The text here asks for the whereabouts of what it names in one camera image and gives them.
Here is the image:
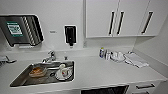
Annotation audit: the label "stainless steel sink basin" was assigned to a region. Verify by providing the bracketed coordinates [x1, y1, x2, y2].
[8, 60, 76, 89]

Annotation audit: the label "small black sink knob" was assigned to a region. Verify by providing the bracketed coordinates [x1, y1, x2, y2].
[63, 55, 69, 61]

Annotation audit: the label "white plate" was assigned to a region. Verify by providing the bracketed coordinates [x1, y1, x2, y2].
[54, 67, 74, 81]

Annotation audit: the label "black cabinet door handle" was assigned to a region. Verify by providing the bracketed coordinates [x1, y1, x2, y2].
[140, 10, 155, 35]
[116, 10, 126, 36]
[107, 10, 116, 36]

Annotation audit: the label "white upper cabinet black handles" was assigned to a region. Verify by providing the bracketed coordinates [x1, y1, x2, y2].
[83, 0, 168, 39]

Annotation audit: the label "white cup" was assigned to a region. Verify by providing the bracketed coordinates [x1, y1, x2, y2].
[58, 64, 70, 76]

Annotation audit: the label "steel paper towel dispenser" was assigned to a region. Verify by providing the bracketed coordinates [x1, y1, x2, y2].
[0, 13, 45, 48]

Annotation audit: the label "small grey wall label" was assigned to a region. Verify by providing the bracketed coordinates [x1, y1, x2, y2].
[49, 30, 58, 35]

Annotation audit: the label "black wall soap dispenser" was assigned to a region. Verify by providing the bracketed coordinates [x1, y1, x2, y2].
[63, 24, 78, 48]

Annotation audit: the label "white wall outlet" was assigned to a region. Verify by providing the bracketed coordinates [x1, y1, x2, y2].
[82, 40, 89, 49]

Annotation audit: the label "small white bottle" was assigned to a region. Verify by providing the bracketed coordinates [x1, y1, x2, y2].
[104, 49, 111, 61]

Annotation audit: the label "chrome sink faucet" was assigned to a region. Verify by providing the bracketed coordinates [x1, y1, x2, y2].
[41, 49, 57, 64]

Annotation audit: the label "white narrow drawer cabinet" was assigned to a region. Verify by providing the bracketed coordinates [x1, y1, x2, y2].
[127, 79, 168, 94]

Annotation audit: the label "blue dish soap bottle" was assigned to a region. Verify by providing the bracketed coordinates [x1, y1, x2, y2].
[98, 46, 106, 59]

